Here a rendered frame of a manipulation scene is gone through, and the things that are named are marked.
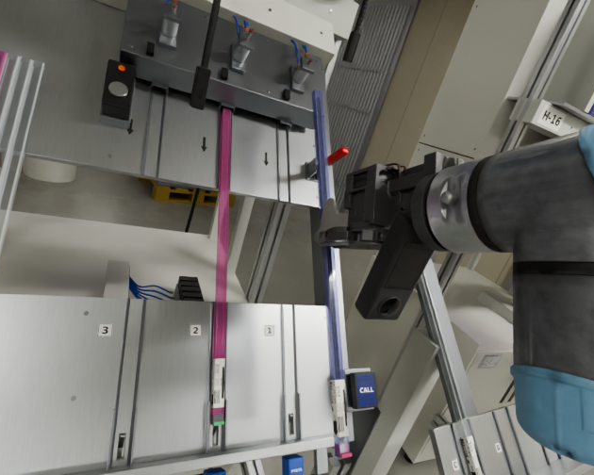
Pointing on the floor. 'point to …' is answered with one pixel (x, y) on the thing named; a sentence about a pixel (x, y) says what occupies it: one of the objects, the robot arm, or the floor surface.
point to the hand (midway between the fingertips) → (326, 243)
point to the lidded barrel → (48, 171)
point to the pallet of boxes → (182, 192)
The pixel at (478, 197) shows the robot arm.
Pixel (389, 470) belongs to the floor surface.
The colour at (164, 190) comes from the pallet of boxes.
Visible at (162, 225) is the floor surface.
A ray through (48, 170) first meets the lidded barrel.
